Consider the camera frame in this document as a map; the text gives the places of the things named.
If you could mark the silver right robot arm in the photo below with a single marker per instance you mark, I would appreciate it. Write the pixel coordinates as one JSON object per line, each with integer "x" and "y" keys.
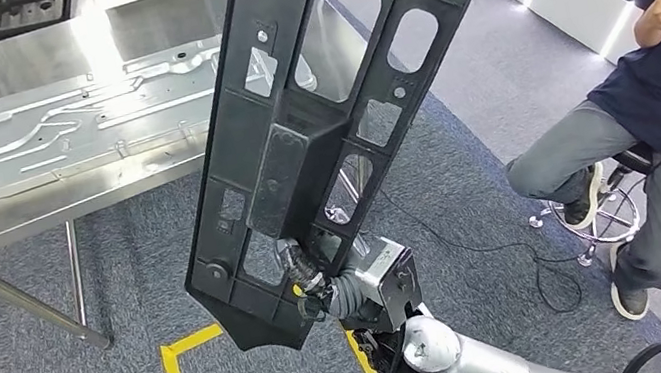
{"x": 482, "y": 368}

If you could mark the stamped sheet metal panel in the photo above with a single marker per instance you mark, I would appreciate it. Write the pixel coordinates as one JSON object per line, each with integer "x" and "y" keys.
{"x": 61, "y": 142}

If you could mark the chrome swivel stool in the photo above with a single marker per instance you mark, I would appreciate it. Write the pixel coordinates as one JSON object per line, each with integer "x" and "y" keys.
{"x": 618, "y": 217}

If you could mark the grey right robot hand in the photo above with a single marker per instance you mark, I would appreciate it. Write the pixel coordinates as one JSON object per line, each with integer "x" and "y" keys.
{"x": 305, "y": 276}

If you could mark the black plastic frame part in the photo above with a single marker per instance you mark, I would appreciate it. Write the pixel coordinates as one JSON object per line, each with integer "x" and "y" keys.
{"x": 275, "y": 174}

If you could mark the stainless steel workbench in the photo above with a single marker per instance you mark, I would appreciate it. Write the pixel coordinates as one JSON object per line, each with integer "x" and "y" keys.
{"x": 14, "y": 63}

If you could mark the black foam-lined case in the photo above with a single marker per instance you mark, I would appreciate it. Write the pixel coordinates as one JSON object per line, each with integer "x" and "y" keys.
{"x": 8, "y": 24}

